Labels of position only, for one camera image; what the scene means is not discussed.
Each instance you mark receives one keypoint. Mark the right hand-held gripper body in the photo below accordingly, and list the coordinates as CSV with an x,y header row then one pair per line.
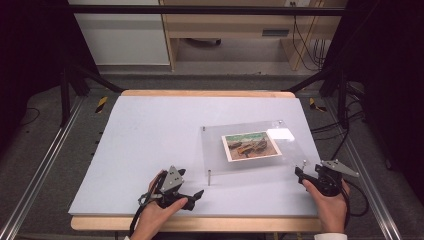
x,y
328,181

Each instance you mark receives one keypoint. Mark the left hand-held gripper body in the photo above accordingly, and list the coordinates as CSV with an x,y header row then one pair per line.
x,y
171,180

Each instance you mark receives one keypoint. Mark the clear acrylic picture frame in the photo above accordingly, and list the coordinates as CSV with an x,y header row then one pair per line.
x,y
216,156

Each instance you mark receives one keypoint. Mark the person's right hand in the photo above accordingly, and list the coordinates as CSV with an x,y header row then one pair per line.
x,y
328,210

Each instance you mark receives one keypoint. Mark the person's left hand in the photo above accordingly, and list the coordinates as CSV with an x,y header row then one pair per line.
x,y
153,216

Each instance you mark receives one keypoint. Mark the light grey table mat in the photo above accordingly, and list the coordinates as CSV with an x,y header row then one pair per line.
x,y
150,140

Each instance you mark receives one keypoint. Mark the person's right white sleeve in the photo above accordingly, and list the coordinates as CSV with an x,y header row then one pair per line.
x,y
330,237

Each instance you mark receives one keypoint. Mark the painted landscape postcard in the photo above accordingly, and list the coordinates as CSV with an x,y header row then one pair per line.
x,y
251,146

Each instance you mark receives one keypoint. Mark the yellow black tape marker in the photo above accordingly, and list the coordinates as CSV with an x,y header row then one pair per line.
x,y
101,104
315,105

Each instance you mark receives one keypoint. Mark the black metal stand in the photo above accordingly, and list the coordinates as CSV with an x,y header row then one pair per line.
x,y
66,90
336,83

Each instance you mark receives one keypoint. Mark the white cabinet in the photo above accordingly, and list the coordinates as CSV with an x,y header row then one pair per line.
x,y
123,36

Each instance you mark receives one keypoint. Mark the wooden desk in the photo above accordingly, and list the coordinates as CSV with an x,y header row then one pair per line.
x,y
230,26

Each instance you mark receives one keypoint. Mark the aluminium rail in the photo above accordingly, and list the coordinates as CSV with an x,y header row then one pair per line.
x,y
40,160
363,166

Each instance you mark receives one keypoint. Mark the black horizontal frame bar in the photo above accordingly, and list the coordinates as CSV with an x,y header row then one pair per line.
x,y
200,10

